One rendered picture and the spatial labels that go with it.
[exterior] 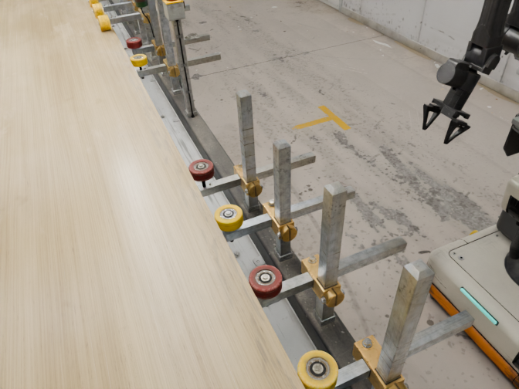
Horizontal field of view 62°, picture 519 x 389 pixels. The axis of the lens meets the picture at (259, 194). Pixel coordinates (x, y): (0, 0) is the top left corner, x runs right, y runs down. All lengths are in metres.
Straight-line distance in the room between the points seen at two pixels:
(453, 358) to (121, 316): 1.46
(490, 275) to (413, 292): 1.30
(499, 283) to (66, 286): 1.60
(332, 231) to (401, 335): 0.25
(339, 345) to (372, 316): 0.93
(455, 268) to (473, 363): 0.40
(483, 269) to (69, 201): 1.61
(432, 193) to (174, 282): 2.02
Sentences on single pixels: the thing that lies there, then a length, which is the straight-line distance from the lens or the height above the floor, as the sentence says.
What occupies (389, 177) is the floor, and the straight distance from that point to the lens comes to 2.85.
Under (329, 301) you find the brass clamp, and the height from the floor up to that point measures 0.84.
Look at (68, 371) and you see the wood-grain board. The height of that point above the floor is 0.90.
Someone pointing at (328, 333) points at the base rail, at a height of 0.70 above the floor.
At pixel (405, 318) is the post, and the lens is 0.80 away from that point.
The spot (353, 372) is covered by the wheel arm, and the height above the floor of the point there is 0.82.
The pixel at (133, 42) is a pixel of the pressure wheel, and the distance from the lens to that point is 2.47.
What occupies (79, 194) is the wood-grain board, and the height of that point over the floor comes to 0.90.
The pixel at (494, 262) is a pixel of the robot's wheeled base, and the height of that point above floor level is 0.28.
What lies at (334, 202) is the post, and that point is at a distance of 0.88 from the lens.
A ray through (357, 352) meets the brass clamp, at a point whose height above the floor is 0.82.
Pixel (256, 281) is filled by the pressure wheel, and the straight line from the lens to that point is 1.03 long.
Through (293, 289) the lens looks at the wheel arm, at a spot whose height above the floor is 0.84.
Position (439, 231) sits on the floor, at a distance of 2.56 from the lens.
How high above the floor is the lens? 1.71
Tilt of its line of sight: 40 degrees down
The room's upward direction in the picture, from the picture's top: 3 degrees counter-clockwise
